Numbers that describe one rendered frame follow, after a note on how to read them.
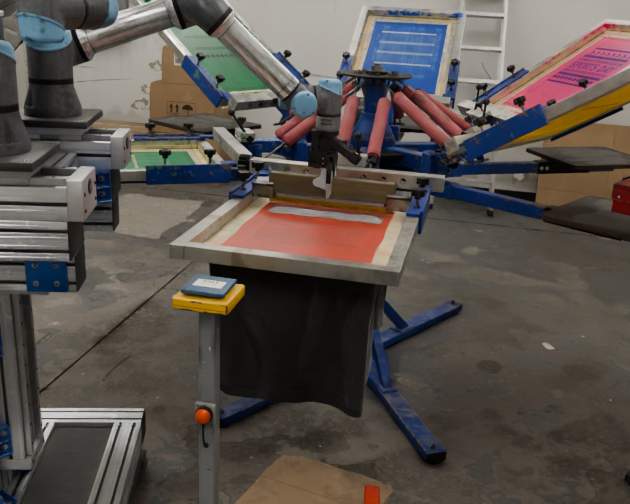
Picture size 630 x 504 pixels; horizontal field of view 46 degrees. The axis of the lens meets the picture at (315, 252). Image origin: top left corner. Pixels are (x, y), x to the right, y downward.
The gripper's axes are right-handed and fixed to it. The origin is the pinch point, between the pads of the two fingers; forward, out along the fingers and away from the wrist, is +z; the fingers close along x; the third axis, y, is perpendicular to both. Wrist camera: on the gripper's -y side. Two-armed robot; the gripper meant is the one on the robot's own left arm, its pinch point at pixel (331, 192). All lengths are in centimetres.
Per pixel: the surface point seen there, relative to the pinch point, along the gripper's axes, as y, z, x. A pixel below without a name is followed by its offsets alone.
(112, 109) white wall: 291, 50, -413
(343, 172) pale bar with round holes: 0.3, -1.9, -21.9
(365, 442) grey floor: -15, 101, -18
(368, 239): -16.7, 5.3, 26.9
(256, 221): 17.9, 5.3, 22.0
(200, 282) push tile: 14, 4, 77
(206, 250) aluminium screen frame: 19, 2, 60
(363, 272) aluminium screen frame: -21, 3, 60
